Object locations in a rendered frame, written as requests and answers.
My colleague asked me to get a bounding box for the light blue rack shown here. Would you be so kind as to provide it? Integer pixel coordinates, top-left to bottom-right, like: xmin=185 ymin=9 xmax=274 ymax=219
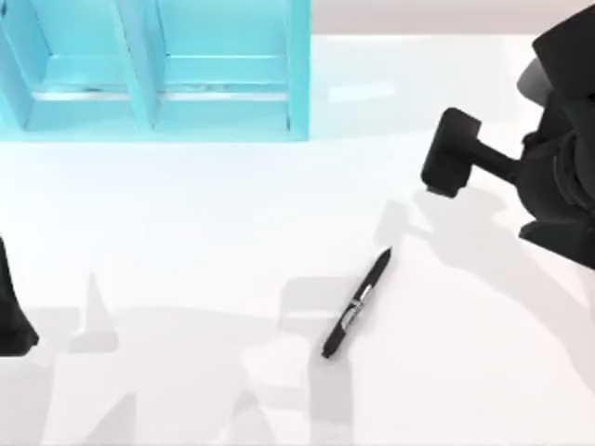
xmin=0 ymin=0 xmax=311 ymax=143

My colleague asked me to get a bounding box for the pale grey rounded box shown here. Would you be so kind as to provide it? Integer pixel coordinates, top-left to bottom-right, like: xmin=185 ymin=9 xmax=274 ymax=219
xmin=516 ymin=61 xmax=555 ymax=101

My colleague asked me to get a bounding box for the black pen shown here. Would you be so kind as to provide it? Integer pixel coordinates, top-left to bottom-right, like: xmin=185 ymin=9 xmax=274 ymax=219
xmin=321 ymin=245 xmax=394 ymax=361

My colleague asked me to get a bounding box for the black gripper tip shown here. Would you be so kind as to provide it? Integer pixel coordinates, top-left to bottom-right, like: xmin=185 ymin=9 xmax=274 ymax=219
xmin=0 ymin=236 xmax=41 ymax=360

